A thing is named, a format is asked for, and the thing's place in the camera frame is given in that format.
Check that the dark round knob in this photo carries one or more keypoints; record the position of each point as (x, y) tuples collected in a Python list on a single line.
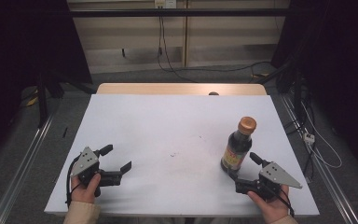
[(213, 93)]

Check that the black metal stand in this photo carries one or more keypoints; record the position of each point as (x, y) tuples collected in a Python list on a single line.
[(298, 99), (42, 102)]

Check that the black horizontal bar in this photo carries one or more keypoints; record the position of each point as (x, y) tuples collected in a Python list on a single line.
[(174, 12)]

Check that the person's right hand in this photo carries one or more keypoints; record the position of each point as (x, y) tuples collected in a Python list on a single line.
[(275, 208)]

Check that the dark soy sauce bottle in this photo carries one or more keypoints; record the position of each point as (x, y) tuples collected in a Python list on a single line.
[(237, 149)]

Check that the metal floor rail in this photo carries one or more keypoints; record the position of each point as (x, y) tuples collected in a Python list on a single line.
[(21, 168), (326, 177)]

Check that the black curtain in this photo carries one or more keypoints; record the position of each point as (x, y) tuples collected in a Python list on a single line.
[(341, 62), (18, 46)]

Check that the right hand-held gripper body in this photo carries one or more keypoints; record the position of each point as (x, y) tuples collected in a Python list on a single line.
[(275, 174)]

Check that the wooden table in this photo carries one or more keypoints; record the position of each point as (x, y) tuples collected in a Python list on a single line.
[(167, 88)]

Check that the small black pen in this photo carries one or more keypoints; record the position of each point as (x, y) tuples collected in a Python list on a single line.
[(64, 132)]

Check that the person's left hand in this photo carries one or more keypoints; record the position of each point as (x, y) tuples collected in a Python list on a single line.
[(84, 193)]

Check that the white wall socket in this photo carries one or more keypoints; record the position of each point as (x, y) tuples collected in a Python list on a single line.
[(165, 3)]

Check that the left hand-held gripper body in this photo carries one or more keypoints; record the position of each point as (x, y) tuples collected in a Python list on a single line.
[(85, 161)]

